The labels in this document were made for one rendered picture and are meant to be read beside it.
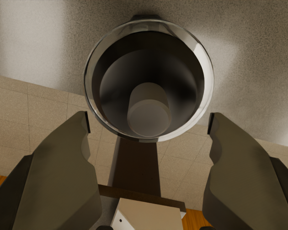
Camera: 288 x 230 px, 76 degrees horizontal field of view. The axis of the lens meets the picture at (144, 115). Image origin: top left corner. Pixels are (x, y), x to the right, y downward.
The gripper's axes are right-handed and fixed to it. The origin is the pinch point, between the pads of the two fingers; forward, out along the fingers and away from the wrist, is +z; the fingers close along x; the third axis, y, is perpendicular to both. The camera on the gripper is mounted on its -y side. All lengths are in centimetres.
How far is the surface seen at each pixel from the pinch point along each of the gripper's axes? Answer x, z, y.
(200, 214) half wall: 68, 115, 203
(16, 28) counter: -23.4, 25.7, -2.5
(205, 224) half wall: 72, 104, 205
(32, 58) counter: -22.1, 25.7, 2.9
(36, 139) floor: -95, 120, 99
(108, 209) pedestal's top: -11, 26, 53
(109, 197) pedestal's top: -11, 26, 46
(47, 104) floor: -76, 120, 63
